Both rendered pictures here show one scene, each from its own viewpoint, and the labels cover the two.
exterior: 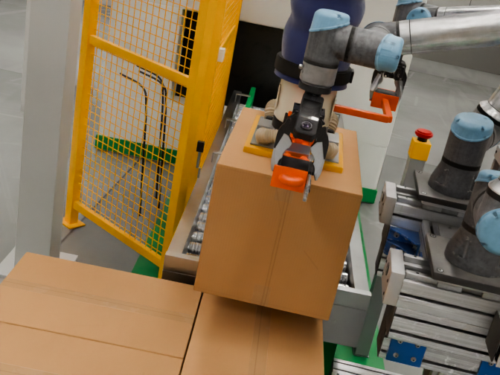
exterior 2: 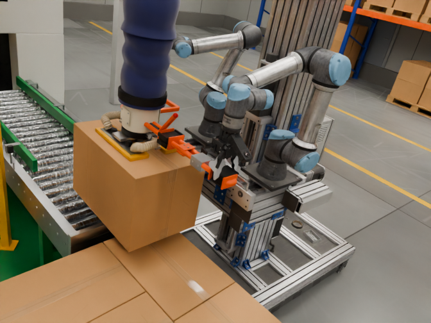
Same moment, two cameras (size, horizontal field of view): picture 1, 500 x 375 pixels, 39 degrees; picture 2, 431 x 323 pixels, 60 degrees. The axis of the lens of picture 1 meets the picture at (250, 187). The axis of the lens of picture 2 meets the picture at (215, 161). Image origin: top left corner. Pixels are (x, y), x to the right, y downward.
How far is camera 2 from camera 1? 1.14 m
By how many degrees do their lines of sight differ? 45
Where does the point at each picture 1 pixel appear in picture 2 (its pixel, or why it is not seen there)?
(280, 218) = (170, 191)
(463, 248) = (272, 171)
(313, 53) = (238, 112)
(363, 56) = (260, 106)
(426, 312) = (262, 205)
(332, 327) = not seen: hidden behind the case
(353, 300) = not seen: hidden behind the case
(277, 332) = (162, 243)
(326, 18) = (244, 92)
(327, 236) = (193, 188)
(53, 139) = not seen: outside the picture
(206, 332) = (136, 268)
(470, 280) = (283, 184)
